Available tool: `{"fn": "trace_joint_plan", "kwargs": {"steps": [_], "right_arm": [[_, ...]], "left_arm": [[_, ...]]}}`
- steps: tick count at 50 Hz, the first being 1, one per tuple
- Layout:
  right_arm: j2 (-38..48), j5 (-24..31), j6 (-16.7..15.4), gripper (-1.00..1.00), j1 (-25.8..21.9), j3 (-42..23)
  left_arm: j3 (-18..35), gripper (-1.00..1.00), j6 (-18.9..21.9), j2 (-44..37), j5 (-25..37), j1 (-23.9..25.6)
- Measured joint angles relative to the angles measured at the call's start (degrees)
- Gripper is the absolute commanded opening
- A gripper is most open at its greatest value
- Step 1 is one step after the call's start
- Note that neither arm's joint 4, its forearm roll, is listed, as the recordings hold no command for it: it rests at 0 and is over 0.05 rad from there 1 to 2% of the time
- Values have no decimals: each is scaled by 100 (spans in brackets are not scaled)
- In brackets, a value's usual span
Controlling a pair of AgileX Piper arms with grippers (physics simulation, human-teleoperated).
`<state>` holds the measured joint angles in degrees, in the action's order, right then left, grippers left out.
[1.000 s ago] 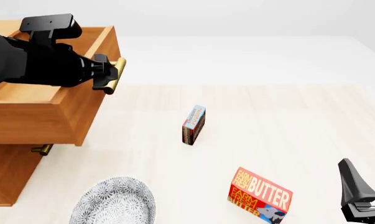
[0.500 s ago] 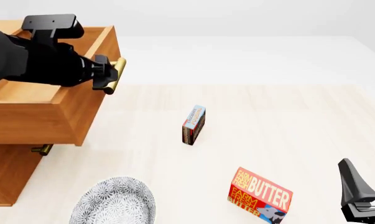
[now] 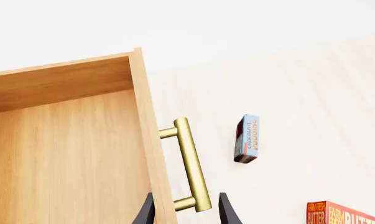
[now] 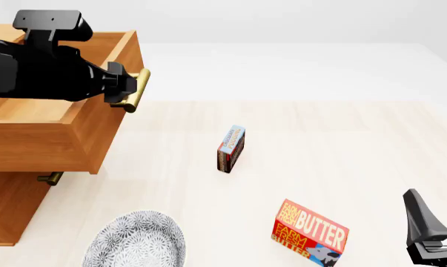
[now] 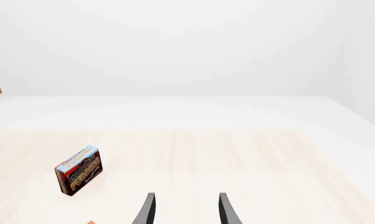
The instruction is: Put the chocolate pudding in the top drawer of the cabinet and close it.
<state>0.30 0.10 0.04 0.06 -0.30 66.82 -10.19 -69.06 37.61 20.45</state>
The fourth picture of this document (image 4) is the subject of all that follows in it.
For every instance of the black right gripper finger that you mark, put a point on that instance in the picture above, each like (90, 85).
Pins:
(423, 222)

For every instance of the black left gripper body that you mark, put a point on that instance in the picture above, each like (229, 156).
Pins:
(115, 83)

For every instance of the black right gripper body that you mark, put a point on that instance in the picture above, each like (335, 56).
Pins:
(436, 254)

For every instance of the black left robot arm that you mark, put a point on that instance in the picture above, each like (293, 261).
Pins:
(41, 75)

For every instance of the open wooden drawer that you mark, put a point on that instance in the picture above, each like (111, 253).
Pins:
(41, 144)

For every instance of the chocolate pudding box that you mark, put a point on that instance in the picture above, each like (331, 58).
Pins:
(230, 150)

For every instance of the wooden cabinet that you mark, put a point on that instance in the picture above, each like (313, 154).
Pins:
(8, 208)

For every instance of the flat black plate on stalk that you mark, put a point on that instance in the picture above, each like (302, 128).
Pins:
(47, 19)

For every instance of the red butter box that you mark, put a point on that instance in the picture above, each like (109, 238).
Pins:
(312, 231)

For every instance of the grey patterned bowl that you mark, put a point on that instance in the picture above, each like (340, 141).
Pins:
(138, 242)

